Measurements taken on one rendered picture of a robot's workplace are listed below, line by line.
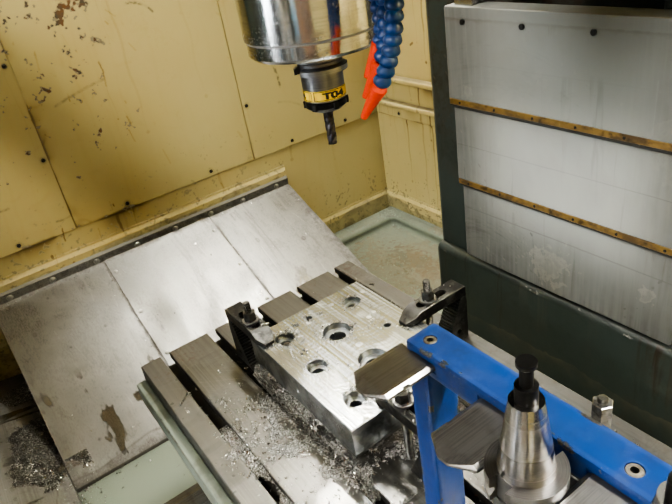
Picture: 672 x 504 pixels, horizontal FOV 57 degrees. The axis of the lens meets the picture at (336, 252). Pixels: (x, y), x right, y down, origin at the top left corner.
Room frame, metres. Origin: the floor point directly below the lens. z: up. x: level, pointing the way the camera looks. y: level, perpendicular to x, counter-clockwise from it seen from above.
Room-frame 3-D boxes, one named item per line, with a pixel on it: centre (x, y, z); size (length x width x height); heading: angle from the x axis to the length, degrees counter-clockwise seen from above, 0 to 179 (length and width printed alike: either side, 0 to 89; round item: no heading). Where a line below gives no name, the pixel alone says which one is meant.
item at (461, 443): (0.36, -0.09, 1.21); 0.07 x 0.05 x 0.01; 121
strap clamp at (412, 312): (0.85, -0.14, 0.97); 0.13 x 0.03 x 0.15; 121
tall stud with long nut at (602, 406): (0.55, -0.30, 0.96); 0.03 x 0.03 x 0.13
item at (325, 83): (0.73, -0.02, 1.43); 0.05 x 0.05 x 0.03
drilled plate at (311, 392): (0.79, 0.00, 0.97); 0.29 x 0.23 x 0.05; 31
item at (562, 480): (0.32, -0.11, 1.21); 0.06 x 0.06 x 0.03
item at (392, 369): (0.46, -0.03, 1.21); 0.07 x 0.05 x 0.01; 121
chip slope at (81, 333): (1.30, 0.32, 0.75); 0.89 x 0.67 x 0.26; 121
